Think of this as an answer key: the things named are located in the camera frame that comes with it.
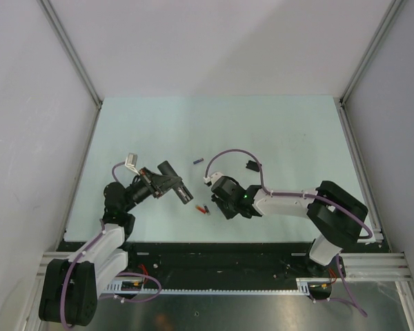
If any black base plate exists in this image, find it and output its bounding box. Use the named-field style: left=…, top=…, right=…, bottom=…
left=121, top=242, right=337, bottom=288

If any orange battery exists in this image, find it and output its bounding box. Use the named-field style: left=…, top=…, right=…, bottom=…
left=195, top=205, right=206, bottom=214

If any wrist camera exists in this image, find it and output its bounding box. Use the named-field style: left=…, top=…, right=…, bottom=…
left=124, top=153, right=139, bottom=174
left=203, top=172, right=223, bottom=187

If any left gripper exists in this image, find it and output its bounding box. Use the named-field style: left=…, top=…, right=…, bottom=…
left=123, top=167, right=181, bottom=212

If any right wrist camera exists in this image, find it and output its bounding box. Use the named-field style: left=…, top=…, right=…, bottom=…
left=203, top=172, right=223, bottom=187

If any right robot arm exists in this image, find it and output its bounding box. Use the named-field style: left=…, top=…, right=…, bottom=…
left=204, top=172, right=373, bottom=277

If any black battery cover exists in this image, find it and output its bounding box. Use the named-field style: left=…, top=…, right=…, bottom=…
left=246, top=160, right=260, bottom=172

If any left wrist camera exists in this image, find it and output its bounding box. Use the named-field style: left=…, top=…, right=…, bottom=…
left=124, top=153, right=139, bottom=174

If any grey slotted cable duct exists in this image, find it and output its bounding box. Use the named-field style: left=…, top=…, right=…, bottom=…
left=103, top=278, right=331, bottom=296

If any black remote control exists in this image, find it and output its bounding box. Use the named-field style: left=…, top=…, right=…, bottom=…
left=157, top=161, right=193, bottom=204

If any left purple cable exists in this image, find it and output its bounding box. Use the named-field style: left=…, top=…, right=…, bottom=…
left=60, top=163, right=163, bottom=328

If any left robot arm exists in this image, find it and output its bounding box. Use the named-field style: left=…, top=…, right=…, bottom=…
left=38, top=161, right=192, bottom=330

